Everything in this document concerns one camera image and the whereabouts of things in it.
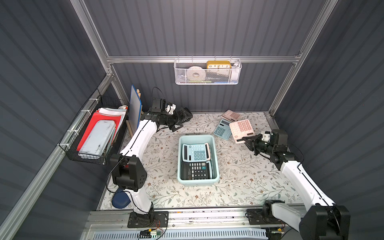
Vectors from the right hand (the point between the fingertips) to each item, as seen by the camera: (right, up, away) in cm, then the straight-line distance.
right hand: (246, 137), depth 79 cm
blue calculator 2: (-7, +4, +29) cm, 30 cm away
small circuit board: (-50, -46, -8) cm, 69 cm away
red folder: (-77, +10, -3) cm, 78 cm away
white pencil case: (-71, 0, -12) cm, 72 cm away
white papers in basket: (-67, +14, +1) cm, 69 cm away
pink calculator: (-2, +4, +4) cm, 6 cm away
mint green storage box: (-25, -8, +10) cm, 28 cm away
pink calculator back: (+1, +15, +38) cm, 41 cm away
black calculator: (-27, -18, +2) cm, 33 cm away
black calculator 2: (-33, +11, -5) cm, 35 cm away
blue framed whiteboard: (-65, +17, +14) cm, 69 cm away
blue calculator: (-19, -18, +2) cm, 26 cm away
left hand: (-30, +9, +3) cm, 32 cm away
